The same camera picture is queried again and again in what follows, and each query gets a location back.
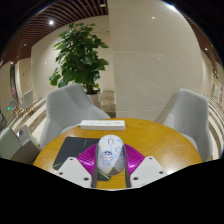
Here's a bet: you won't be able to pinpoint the green potted plant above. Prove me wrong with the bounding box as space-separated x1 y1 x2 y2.
48 21 110 108

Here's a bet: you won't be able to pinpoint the red white poster stand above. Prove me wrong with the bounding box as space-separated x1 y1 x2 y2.
216 83 224 108

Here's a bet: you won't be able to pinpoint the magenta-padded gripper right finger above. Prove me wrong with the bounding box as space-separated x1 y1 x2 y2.
123 143 168 189

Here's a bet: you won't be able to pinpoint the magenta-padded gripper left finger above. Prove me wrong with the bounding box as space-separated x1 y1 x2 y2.
56 143 100 189

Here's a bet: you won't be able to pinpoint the grey-green armchair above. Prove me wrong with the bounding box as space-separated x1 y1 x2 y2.
0 124 43 164

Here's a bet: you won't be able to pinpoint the small white chair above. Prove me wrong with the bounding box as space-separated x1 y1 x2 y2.
19 89 35 114

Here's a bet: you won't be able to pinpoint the white cartoon-print computer mouse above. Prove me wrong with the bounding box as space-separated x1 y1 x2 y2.
96 134 126 177

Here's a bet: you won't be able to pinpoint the black mouse pad green lines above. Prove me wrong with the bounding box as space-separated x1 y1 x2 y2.
52 135 112 182

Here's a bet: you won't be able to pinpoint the white rectangular box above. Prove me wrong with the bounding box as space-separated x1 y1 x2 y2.
79 119 126 131

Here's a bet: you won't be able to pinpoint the grey shell chair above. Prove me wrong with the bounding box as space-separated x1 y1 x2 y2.
163 88 214 163
39 83 111 149

